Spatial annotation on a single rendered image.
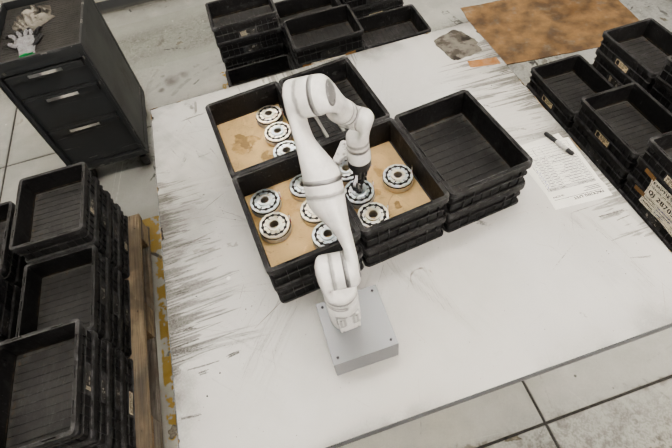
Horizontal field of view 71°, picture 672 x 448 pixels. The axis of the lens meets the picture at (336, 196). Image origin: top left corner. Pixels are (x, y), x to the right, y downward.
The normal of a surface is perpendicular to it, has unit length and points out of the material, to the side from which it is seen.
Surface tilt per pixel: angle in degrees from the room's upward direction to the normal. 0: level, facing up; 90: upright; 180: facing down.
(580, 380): 0
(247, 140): 0
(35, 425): 0
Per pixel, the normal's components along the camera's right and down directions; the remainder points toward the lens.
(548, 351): -0.10, -0.60
